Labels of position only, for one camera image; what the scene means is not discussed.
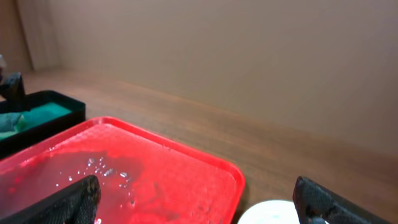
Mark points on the green sponge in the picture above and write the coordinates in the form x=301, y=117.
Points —
x=12, y=122

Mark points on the white plate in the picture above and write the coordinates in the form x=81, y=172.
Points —
x=270, y=212

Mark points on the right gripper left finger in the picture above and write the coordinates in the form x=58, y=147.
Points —
x=75, y=204

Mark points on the red plastic tray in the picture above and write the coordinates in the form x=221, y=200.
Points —
x=143, y=177

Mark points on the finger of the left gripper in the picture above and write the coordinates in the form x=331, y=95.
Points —
x=12, y=90

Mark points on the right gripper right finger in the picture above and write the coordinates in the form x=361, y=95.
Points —
x=316, y=204

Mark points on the dark green plastic tray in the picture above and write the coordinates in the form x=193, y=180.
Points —
x=50, y=113

